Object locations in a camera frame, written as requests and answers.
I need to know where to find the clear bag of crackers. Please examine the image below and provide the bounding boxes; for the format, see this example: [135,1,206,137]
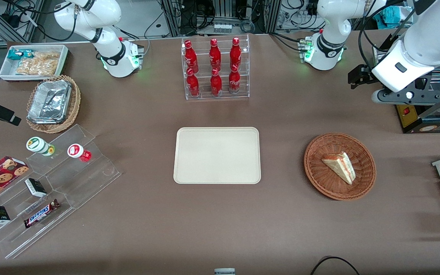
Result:
[15,51,61,76]

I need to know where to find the green lidded cup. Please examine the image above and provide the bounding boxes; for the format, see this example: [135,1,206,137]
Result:
[26,136,56,157]

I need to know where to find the black floor cable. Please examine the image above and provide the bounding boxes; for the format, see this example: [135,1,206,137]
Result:
[311,256,360,275]

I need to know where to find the triangular sandwich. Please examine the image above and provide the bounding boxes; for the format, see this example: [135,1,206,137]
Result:
[321,152,357,185]

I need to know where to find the clear acrylic stepped stand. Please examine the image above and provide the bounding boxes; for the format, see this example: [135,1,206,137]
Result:
[0,124,122,260]

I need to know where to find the red cola bottle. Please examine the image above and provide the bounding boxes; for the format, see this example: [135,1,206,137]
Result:
[228,64,241,94]
[184,40,199,74]
[209,38,222,71]
[186,68,201,97]
[230,37,243,70]
[210,68,223,96]

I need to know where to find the white rectangular snack bin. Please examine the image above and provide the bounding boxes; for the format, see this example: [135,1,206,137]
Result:
[0,44,69,82]

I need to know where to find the metal control box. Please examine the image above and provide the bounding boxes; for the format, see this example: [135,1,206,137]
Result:
[372,45,389,65]

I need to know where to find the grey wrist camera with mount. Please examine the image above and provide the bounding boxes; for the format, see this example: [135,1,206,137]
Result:
[371,78,440,106]

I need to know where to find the teal cloth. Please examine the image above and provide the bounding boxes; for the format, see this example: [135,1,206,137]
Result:
[381,5,411,26]

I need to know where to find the red lidded cup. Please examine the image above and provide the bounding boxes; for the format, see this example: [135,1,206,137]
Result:
[67,143,92,163]

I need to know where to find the round brown wicker basket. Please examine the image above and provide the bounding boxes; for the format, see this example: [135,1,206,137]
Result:
[304,132,377,201]

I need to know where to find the oval wicker basket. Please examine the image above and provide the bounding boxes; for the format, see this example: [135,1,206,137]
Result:
[26,74,81,134]

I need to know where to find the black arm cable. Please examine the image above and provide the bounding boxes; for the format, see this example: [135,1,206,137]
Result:
[358,0,419,70]

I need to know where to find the snickers chocolate bar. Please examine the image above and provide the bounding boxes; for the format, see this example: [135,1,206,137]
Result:
[23,199,61,229]

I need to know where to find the clear acrylic bottle rack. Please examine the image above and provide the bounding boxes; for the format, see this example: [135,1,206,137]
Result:
[181,34,251,101]

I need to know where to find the beige plastic serving tray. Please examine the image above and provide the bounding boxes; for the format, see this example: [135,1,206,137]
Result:
[173,127,262,185]

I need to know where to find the teal snack packet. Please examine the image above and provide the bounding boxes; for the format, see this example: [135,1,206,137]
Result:
[7,49,34,61]

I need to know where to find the stacked aluminium foil trays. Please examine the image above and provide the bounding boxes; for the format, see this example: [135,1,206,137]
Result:
[27,79,73,125]

